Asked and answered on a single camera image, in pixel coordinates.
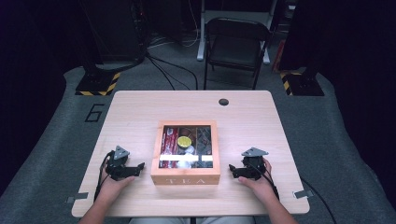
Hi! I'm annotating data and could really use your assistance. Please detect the grey tape piece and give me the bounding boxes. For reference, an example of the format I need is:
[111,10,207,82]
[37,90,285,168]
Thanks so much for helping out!
[64,191,90,205]
[292,189,315,200]

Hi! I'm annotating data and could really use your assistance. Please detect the person's light trousers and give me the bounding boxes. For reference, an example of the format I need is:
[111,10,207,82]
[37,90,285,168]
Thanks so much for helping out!
[128,216,256,224]

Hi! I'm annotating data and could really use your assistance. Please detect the black equipment cabinet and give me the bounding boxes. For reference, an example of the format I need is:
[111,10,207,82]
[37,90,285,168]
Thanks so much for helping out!
[78,0,148,64]

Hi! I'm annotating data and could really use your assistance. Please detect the person's left hand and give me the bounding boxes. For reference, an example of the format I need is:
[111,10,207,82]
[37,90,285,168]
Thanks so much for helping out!
[100,174,136,202]

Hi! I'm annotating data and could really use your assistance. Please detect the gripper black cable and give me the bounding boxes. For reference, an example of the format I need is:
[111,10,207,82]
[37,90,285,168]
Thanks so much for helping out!
[248,162,338,224]
[92,150,115,203]

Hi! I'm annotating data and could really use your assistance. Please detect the black folding chair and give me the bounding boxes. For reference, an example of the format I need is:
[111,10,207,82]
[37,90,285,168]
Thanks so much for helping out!
[204,17,273,91]

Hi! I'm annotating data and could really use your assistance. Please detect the dark packets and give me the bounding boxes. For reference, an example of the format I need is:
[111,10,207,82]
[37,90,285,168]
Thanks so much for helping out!
[196,126,213,169]

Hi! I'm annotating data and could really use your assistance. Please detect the wooden box with glass lid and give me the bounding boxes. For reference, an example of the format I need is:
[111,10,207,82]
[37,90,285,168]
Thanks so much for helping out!
[150,119,221,187]

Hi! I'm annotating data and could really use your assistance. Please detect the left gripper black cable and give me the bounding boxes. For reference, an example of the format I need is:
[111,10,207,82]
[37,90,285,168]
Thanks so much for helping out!
[92,150,115,203]

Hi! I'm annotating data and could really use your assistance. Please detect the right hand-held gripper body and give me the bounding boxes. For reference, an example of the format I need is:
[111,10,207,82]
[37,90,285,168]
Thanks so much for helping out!
[241,147,269,181]

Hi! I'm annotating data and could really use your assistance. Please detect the black stand base striped edge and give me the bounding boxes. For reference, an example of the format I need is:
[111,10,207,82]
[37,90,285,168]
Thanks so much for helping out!
[278,70,326,97]
[74,71,121,97]

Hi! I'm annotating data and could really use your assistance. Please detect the red object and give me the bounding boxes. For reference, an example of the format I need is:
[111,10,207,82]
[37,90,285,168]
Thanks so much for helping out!
[272,39,287,73]

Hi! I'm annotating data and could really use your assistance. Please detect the red packet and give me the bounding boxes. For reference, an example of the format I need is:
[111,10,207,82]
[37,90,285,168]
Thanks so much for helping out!
[167,126,179,157]
[159,127,171,169]

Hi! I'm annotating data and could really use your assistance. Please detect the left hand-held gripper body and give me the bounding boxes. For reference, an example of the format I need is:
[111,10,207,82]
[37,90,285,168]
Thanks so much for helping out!
[105,145,131,182]

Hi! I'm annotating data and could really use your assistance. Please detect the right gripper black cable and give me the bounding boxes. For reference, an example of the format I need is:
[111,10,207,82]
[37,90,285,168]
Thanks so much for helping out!
[248,162,338,224]

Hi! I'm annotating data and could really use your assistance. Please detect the yellow round capsule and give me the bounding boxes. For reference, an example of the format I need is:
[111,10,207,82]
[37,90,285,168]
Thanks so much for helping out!
[177,135,193,149]

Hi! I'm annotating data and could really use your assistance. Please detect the person's right hand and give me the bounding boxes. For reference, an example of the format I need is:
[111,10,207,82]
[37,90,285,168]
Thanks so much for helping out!
[237,157,278,203]

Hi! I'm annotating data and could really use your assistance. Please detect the black floor cable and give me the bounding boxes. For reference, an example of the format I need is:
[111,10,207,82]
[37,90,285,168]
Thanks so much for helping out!
[146,54,200,91]
[146,55,177,91]

